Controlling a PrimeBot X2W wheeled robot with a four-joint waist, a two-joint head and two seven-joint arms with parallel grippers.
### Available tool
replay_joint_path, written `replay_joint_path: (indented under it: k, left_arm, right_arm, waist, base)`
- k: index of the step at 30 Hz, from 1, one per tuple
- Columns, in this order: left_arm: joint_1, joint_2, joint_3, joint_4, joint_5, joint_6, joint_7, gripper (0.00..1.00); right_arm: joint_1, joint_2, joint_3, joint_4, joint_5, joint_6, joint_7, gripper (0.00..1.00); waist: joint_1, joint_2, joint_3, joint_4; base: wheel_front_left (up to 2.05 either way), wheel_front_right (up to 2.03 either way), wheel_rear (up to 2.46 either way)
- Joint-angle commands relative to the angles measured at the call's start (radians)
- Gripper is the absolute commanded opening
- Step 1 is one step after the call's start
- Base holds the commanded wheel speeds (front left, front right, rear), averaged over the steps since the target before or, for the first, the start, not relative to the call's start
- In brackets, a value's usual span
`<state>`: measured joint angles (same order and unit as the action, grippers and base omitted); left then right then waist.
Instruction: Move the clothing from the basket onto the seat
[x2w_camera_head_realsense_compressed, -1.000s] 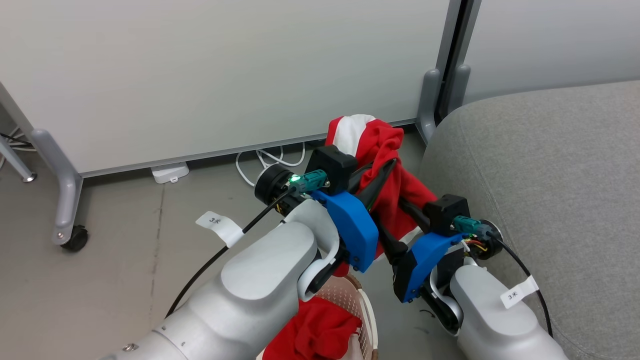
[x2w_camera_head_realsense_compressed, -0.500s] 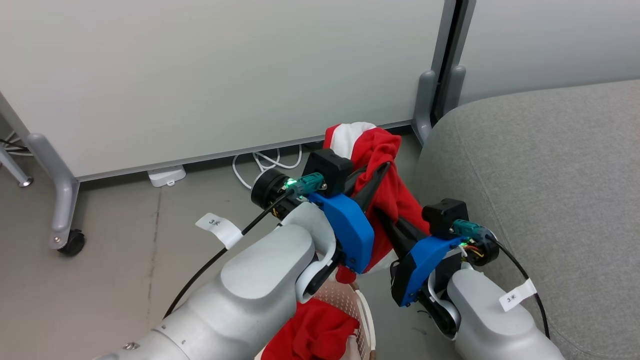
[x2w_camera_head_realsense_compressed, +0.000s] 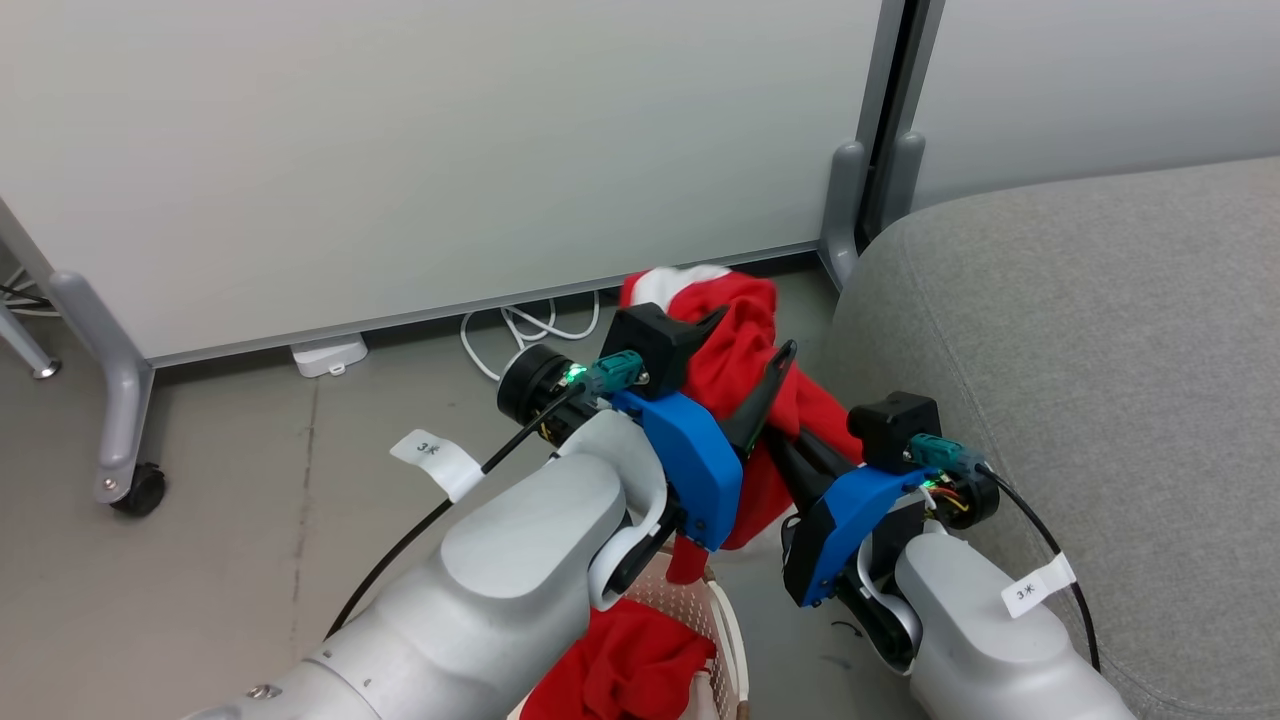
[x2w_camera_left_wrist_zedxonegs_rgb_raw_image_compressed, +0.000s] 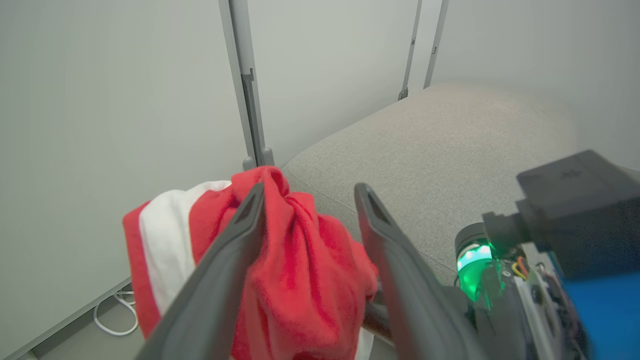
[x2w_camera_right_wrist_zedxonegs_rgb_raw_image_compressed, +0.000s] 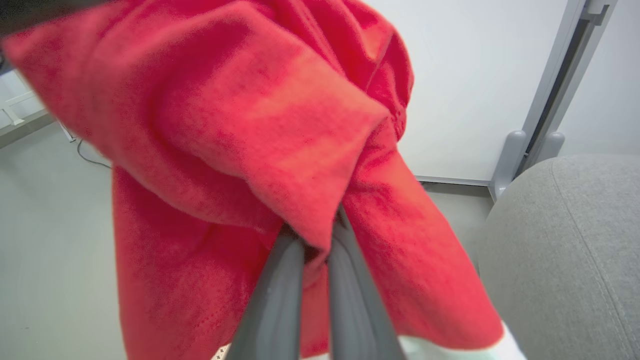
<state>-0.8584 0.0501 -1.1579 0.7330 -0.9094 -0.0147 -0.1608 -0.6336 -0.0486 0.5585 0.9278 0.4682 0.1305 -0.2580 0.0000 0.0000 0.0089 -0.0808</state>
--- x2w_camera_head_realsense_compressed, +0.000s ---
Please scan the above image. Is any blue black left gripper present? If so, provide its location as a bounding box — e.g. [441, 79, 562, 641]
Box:
[610, 304, 799, 554]

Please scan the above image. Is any white right cable tag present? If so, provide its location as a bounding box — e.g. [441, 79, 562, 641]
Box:
[1001, 552, 1078, 619]

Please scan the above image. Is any white power adapter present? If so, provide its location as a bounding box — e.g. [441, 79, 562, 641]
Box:
[289, 334, 370, 380]

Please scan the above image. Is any black caster wheel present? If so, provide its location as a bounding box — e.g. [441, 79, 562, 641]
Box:
[109, 461, 169, 519]

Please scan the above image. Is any teal left cable connector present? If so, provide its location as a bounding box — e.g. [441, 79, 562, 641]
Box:
[566, 349, 648, 398]

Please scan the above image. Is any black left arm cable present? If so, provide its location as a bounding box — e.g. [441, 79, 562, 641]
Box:
[322, 385, 591, 641]

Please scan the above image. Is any white left cable tag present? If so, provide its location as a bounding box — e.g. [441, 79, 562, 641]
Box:
[389, 428, 487, 503]

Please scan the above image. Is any grey fabric sofa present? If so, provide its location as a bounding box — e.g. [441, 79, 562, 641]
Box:
[824, 155, 1280, 720]

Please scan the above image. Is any red white garment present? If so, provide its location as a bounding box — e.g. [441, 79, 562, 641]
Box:
[520, 264, 867, 720]

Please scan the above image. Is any slanted grey metal leg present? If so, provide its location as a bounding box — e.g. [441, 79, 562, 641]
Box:
[0, 298, 63, 382]

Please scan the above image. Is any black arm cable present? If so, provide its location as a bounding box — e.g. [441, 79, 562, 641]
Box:
[985, 468, 1103, 673]
[322, 385, 591, 641]

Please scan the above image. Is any grey partition foot with caster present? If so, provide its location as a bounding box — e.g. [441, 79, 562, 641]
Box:
[48, 268, 161, 506]

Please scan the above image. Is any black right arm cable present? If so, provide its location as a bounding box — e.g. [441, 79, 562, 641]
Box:
[985, 468, 1103, 673]

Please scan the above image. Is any white cable tag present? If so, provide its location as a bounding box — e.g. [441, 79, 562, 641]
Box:
[389, 428, 487, 503]
[1001, 552, 1078, 619]

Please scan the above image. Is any narrow white partition panel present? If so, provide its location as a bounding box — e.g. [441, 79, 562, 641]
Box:
[905, 0, 1280, 213]

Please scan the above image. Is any teal cable connector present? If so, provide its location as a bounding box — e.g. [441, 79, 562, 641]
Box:
[906, 433, 986, 476]
[566, 349, 648, 398]

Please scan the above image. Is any cream perforated laundry basket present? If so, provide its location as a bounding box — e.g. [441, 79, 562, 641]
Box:
[506, 548, 750, 720]

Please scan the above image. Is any wide white partition panel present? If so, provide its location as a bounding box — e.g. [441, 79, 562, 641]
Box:
[0, 0, 909, 368]

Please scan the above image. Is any long white floor cable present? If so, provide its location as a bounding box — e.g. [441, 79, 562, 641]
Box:
[0, 267, 63, 320]

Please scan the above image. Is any coiled white cable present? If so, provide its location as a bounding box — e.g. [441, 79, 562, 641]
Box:
[459, 289, 602, 384]

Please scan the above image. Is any short grey partition foot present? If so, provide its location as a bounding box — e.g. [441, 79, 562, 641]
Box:
[819, 139, 867, 291]
[870, 129, 928, 239]

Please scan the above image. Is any teal right cable connector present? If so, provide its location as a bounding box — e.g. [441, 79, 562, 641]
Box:
[906, 433, 986, 476]

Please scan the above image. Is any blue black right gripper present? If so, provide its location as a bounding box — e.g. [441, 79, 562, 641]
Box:
[765, 425, 938, 609]

